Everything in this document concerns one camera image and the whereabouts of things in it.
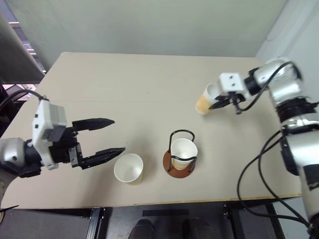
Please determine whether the grey partition panel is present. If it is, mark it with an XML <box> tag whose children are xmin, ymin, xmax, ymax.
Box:
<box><xmin>0</xmin><ymin>11</ymin><xmax>47</xmax><ymax>85</ymax></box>

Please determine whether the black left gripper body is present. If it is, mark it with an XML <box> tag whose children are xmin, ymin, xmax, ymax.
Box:
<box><xmin>48</xmin><ymin>126</ymin><xmax>85</xmax><ymax>170</ymax></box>

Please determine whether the black table frame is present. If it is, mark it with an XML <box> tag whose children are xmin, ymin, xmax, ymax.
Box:
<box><xmin>0</xmin><ymin>201</ymin><xmax>310</xmax><ymax>239</ymax></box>

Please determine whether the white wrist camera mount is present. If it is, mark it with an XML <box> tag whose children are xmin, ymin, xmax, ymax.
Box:
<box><xmin>31</xmin><ymin>99</ymin><xmax>68</xmax><ymax>171</ymax></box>
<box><xmin>217</xmin><ymin>72</ymin><xmax>246</xmax><ymax>96</ymax></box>

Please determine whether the tan paper cup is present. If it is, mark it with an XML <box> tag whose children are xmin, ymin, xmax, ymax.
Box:
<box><xmin>170</xmin><ymin>138</ymin><xmax>198</xmax><ymax>171</ymax></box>
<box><xmin>113</xmin><ymin>153</ymin><xmax>145</xmax><ymax>186</ymax></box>
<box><xmin>195</xmin><ymin>83</ymin><xmax>223</xmax><ymax>116</ymax></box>

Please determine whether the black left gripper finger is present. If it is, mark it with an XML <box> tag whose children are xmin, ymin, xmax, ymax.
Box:
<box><xmin>80</xmin><ymin>147</ymin><xmax>126</xmax><ymax>171</ymax></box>
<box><xmin>72</xmin><ymin>118</ymin><xmax>116</xmax><ymax>132</ymax></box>

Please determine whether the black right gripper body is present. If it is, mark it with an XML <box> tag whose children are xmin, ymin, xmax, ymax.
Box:
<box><xmin>218</xmin><ymin>91</ymin><xmax>247</xmax><ymax>106</ymax></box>

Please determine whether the black wire cup holder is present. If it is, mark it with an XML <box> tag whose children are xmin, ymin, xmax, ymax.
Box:
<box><xmin>162</xmin><ymin>128</ymin><xmax>198</xmax><ymax>179</ymax></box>

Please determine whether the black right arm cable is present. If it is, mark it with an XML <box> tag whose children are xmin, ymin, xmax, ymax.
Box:
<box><xmin>236</xmin><ymin>129</ymin><xmax>313</xmax><ymax>228</ymax></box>

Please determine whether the black tape strip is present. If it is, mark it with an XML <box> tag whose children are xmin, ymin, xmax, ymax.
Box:
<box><xmin>142</xmin><ymin>209</ymin><xmax>189</xmax><ymax>217</ymax></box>

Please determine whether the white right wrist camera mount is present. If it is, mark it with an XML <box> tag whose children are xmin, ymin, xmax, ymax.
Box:
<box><xmin>217</xmin><ymin>72</ymin><xmax>246</xmax><ymax>96</ymax></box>

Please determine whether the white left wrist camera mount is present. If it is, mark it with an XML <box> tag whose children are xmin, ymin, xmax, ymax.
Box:
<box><xmin>31</xmin><ymin>99</ymin><xmax>68</xmax><ymax>171</ymax></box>

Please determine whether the dark furniture piece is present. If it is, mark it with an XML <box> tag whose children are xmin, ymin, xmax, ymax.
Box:
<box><xmin>0</xmin><ymin>81</ymin><xmax>38</xmax><ymax>137</ymax></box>

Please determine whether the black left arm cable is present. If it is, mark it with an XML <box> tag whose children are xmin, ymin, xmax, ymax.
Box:
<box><xmin>0</xmin><ymin>89</ymin><xmax>48</xmax><ymax>111</ymax></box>

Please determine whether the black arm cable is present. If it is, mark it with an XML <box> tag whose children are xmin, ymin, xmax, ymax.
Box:
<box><xmin>236</xmin><ymin>129</ymin><xmax>313</xmax><ymax>228</ymax></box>
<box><xmin>0</xmin><ymin>89</ymin><xmax>48</xmax><ymax>111</ymax></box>

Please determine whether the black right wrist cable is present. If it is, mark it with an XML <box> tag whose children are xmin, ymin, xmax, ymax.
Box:
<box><xmin>235</xmin><ymin>61</ymin><xmax>298</xmax><ymax>116</ymax></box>

